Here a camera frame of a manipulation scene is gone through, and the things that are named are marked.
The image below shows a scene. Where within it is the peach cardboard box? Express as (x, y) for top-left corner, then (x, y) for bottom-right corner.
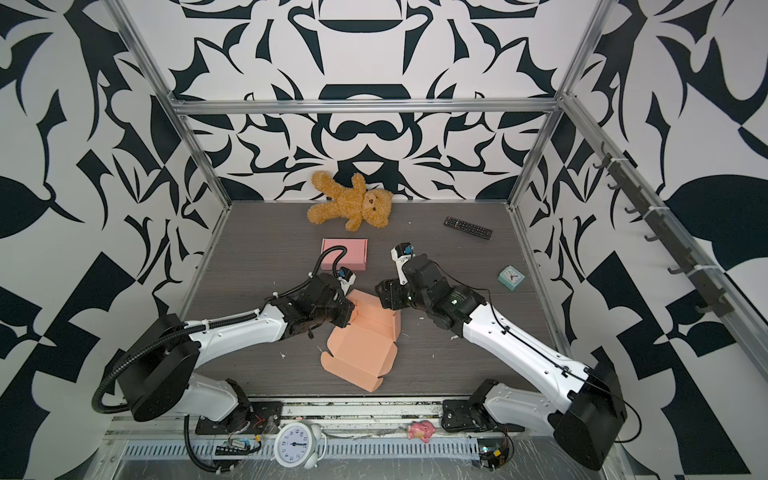
(320, 290), (401, 393)

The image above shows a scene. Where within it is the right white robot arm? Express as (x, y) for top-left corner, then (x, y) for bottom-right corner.
(376, 243), (634, 471)

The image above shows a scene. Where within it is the white round alarm clock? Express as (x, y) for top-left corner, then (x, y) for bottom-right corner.
(273, 421), (329, 469)

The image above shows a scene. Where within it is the small pink toy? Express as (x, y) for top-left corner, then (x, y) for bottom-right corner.
(407, 420), (436, 444)

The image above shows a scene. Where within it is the black remote control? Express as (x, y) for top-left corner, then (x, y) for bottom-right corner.
(444, 217), (493, 240)

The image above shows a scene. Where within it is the small teal alarm clock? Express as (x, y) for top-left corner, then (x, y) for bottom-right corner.
(497, 266), (525, 291)

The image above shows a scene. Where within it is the pink cardboard box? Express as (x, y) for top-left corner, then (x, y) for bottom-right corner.
(321, 238), (368, 272)

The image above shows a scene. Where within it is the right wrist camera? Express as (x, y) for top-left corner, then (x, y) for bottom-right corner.
(391, 242), (415, 285)

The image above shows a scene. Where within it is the white slotted cable duct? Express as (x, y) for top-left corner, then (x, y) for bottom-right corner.
(122, 437), (480, 461)

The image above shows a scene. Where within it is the brown teddy bear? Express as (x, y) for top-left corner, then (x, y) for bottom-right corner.
(307, 171), (394, 232)

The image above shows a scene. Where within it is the grey wall hook rail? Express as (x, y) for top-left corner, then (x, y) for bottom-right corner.
(595, 152), (736, 319)

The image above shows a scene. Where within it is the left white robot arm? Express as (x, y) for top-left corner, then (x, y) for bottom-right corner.
(91, 246), (355, 475)

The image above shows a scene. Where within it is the green circuit board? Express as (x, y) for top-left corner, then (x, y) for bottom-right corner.
(477, 441), (515, 471)

